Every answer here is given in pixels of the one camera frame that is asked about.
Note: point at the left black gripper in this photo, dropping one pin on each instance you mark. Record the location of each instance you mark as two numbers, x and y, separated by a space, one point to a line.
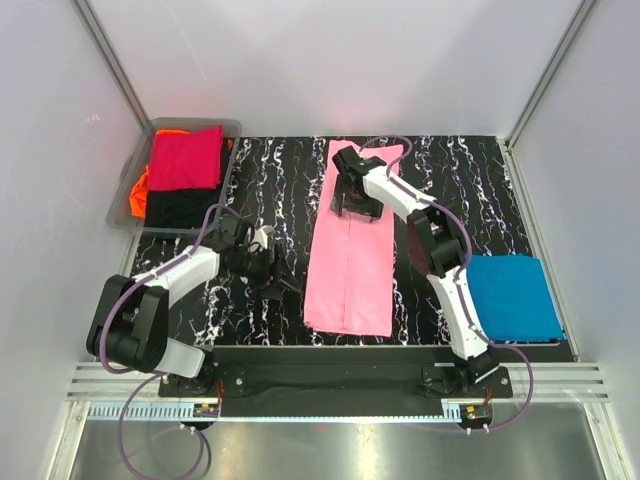
284 275

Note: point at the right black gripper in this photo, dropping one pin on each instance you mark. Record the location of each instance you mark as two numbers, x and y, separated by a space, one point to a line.
372 208

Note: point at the pink t shirt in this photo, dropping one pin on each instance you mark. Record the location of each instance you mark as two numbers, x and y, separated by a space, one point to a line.
349 286

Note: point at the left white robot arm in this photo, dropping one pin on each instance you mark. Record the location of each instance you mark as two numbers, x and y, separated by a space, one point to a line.
130 327

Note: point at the black t shirt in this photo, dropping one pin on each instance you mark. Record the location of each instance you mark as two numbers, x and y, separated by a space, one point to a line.
178 209

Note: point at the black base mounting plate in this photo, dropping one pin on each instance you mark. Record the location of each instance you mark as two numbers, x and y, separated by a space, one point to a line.
365 379

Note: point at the clear plastic bin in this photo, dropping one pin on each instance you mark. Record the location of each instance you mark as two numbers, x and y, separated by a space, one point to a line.
120 216

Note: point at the magenta folded t shirt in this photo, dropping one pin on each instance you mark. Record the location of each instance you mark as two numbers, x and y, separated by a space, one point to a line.
182 160

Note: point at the orange t shirt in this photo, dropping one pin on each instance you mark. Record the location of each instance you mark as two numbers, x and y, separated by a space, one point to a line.
183 177

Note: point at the blue folded t shirt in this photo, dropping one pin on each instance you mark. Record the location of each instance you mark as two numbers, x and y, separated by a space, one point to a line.
512 299

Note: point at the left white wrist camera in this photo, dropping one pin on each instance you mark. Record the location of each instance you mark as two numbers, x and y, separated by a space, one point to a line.
263 235

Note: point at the white slotted cable duct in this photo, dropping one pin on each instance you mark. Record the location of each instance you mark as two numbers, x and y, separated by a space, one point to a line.
200 412

